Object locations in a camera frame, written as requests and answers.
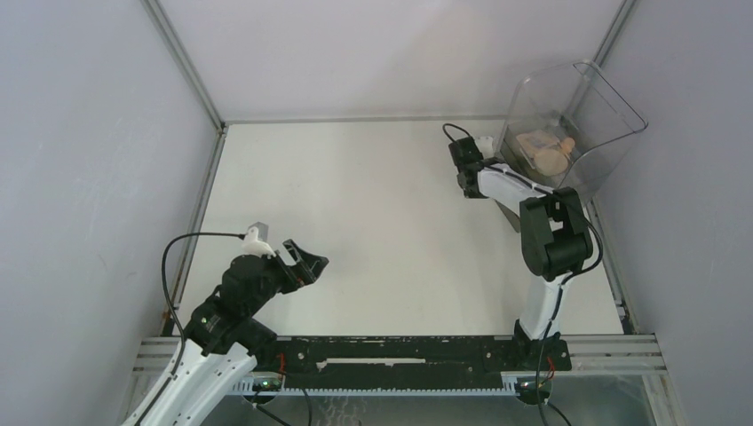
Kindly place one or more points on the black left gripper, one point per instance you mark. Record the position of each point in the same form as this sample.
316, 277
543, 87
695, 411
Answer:
306, 270

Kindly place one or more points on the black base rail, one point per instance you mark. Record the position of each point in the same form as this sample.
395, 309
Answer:
409, 363

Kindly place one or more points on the round beige sponge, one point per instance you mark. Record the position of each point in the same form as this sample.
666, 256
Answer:
550, 162

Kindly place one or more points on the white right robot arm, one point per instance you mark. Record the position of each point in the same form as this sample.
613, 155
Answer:
556, 237

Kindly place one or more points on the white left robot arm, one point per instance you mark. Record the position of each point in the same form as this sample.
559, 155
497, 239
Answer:
221, 341

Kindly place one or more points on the clear acrylic makeup organizer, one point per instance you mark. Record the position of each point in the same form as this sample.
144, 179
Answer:
576, 101

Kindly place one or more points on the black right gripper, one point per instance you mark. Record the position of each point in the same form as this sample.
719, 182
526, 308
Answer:
471, 195

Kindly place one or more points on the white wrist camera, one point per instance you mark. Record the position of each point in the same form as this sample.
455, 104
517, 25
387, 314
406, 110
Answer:
254, 241
486, 146

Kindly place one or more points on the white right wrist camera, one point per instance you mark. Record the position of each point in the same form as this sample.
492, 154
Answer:
486, 146

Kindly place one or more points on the beige beauty blender sponge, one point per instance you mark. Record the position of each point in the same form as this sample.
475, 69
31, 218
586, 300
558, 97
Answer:
567, 146

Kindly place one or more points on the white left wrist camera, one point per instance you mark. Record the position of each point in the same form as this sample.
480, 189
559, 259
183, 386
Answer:
254, 241

